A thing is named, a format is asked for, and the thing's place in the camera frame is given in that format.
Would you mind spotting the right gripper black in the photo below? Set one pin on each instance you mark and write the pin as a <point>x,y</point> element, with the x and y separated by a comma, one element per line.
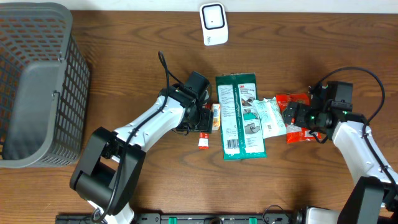
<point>300,117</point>

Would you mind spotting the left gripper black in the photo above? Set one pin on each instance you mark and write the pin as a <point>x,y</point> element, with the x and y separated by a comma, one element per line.
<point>207,126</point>

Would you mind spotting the red snack bag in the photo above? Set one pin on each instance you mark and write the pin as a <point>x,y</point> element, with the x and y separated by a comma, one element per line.
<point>294,133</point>

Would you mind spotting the red packet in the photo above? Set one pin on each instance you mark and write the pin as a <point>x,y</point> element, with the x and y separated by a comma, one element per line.
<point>203,143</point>

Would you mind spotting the orange tissue pack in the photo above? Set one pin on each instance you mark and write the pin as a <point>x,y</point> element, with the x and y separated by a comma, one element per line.
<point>215,108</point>

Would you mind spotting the light green wipes pack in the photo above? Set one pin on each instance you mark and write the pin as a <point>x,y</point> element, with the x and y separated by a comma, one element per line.
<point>270,117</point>

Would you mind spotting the dark green packet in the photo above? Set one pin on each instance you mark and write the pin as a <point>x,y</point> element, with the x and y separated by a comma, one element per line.
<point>241,129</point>

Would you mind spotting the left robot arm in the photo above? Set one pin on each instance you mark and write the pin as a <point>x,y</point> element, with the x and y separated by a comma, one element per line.
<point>108,171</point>

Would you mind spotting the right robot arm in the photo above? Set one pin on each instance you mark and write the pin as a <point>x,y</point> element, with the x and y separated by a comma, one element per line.
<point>375,180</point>

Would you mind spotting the white barcode scanner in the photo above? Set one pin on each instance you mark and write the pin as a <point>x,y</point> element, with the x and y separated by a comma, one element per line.
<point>214,23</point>

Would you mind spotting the grey plastic mesh basket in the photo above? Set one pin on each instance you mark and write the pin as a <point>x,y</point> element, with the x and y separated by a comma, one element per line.
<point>45,84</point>

